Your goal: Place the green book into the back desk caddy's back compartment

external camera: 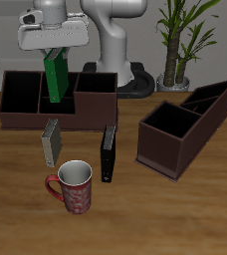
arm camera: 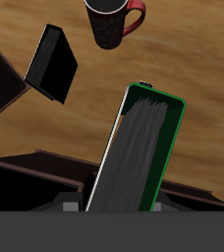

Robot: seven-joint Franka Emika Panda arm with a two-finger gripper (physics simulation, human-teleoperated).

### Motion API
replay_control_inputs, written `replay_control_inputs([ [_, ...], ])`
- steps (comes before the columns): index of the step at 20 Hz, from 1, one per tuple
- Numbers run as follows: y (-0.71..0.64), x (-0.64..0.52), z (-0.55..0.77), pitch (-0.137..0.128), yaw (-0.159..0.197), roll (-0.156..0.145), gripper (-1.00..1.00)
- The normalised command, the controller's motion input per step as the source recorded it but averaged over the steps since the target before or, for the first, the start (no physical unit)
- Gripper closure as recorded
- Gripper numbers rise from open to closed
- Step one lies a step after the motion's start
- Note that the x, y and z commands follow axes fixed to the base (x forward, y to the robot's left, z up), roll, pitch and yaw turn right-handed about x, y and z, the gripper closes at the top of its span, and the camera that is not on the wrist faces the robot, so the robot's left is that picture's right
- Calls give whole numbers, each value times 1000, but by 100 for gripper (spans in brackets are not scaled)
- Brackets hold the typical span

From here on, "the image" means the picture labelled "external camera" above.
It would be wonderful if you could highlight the grey book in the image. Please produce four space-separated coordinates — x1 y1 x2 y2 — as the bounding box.
41 118 63 168

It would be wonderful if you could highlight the dark brown desk caddy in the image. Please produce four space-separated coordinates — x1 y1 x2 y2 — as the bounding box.
134 78 227 183
0 70 119 132

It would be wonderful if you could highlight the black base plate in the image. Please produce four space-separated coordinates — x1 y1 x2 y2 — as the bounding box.
82 61 156 100

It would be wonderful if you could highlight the green book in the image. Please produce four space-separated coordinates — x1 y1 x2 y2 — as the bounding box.
43 47 70 104

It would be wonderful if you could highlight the black book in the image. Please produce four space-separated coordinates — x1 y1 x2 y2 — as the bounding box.
100 125 117 183

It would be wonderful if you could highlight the red patterned mug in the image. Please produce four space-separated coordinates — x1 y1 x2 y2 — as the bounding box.
45 159 94 215

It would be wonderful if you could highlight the green pot plant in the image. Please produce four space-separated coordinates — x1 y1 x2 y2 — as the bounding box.
155 0 222 93

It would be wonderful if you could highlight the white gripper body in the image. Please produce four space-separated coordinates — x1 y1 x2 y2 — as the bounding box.
17 12 91 52

